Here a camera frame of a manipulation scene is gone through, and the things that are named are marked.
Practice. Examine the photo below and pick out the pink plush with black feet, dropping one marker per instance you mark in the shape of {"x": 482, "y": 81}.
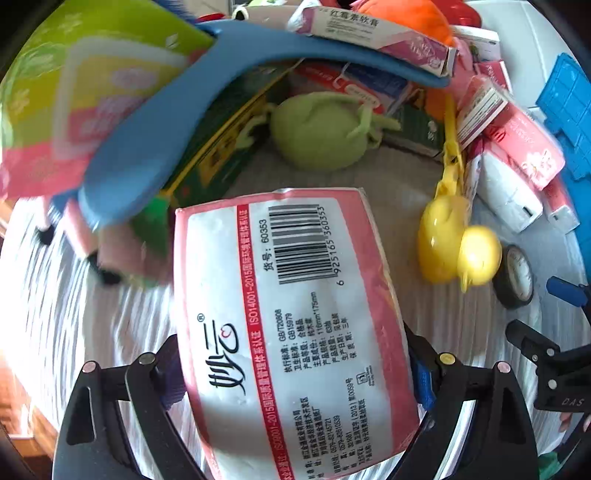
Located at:
{"x": 120, "y": 249}

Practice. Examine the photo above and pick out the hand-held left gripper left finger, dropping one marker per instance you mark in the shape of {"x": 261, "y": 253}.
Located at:
{"x": 173, "y": 387}

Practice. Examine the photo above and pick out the yellow duck clip toy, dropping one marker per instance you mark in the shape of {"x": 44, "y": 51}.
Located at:
{"x": 443, "y": 240}

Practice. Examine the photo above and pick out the orange plush toy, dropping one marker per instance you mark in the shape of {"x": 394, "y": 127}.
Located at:
{"x": 415, "y": 14}

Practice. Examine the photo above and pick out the green yellow pink packet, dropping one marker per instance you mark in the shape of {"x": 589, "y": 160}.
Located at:
{"x": 69, "y": 83}

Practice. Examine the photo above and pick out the pink white tissue pack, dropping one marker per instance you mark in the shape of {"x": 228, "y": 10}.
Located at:
{"x": 286, "y": 323}

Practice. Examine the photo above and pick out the pink tissue packet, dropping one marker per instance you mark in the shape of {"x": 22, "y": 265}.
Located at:
{"x": 521, "y": 138}
{"x": 559, "y": 205}

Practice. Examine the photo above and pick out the dark green yellow box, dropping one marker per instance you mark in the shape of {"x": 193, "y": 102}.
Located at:
{"x": 221, "y": 152}

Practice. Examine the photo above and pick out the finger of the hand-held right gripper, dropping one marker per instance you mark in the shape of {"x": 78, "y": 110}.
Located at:
{"x": 568, "y": 290}
{"x": 531, "y": 337}

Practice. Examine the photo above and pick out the blue plastic scoop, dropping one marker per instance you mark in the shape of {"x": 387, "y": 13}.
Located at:
{"x": 152, "y": 138}

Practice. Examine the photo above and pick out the blue plastic crate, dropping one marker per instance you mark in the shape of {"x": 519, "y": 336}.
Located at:
{"x": 572, "y": 120}

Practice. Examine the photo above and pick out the small pink box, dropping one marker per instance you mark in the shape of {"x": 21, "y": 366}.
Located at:
{"x": 494, "y": 74}

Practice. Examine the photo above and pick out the small dark green box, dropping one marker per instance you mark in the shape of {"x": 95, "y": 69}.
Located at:
{"x": 415, "y": 127}

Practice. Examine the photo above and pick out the black tape roll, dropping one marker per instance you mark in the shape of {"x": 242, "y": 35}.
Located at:
{"x": 503, "y": 286}

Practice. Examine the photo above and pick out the red blue white box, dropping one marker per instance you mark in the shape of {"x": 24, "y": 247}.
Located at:
{"x": 364, "y": 87}

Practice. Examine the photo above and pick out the small white box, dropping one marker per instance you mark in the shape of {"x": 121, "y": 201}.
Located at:
{"x": 478, "y": 44}

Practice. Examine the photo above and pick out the white tissue packet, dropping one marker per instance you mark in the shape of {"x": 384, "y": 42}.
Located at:
{"x": 503, "y": 189}

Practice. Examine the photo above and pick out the pale green plush ball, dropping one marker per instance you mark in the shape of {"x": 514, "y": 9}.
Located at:
{"x": 314, "y": 129}

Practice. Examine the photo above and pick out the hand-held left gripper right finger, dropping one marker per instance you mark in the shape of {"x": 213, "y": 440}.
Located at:
{"x": 422, "y": 383}

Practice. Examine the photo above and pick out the long pink white box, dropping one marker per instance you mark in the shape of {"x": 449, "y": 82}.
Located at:
{"x": 369, "y": 27}

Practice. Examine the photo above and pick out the pink white barcode box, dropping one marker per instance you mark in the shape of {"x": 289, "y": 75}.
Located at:
{"x": 480, "y": 106}

